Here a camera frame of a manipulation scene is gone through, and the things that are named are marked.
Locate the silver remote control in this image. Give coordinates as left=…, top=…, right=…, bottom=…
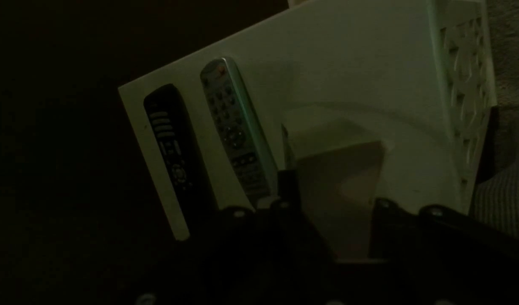
left=199, top=55, right=282, bottom=208

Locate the black remote control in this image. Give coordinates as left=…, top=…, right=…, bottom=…
left=141, top=82, right=221, bottom=227

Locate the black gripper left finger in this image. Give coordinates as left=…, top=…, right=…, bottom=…
left=202, top=167, right=338, bottom=305

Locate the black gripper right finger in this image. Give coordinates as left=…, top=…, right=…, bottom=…
left=372, top=196, right=519, bottom=305

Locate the white box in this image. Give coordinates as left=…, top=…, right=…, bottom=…
left=280, top=105, right=390, bottom=262

